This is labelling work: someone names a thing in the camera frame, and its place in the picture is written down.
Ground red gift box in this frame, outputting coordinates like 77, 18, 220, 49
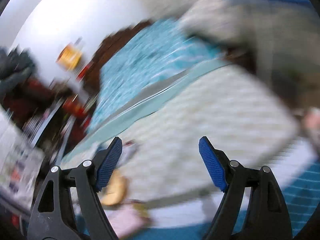
62, 95, 91, 129

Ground yellow red cardboard box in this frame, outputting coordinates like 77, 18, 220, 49
107, 201, 151, 239

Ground orange red hanging bags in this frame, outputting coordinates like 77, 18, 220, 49
56, 37, 92, 81

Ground clear storage box blue handle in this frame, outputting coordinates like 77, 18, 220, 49
227, 0, 319, 108

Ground dark carved wooden headboard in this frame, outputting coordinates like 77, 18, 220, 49
78, 20, 153, 96

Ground teal white patterned quilt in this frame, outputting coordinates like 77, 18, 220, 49
88, 18, 221, 132

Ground cluttered clothes shelf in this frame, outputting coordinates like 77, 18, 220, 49
1, 48, 71, 209

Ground grey patterned pillow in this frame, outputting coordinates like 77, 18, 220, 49
178, 0, 255, 47

